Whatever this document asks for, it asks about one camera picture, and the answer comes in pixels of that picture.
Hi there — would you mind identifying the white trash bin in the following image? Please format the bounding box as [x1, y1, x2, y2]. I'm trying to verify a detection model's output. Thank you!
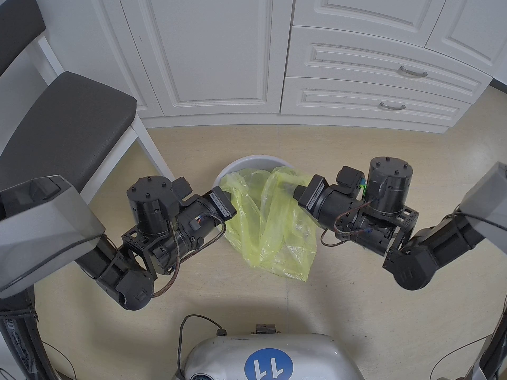
[213, 155, 295, 191]

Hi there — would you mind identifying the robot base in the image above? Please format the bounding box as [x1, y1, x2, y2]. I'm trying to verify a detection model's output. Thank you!
[174, 323, 365, 380]

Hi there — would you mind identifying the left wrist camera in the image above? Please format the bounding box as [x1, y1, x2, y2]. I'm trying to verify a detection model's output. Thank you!
[171, 177, 195, 205]

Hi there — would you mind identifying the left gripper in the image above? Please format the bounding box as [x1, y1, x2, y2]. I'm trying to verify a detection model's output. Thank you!
[176, 186, 237, 252]

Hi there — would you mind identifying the white wardrobe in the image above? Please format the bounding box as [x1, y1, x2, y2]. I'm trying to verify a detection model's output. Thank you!
[81, 0, 507, 135]

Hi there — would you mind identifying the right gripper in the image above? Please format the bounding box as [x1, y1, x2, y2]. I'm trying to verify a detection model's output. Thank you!
[298, 174, 367, 233]

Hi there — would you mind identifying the yellow plastic bag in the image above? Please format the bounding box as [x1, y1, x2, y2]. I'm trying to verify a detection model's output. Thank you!
[220, 167, 317, 282]

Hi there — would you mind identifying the black cable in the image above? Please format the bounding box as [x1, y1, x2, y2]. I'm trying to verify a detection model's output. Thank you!
[152, 226, 227, 297]
[176, 314, 228, 380]

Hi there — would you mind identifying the white chair with grey cushions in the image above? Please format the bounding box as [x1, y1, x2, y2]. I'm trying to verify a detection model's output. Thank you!
[0, 0, 177, 219]

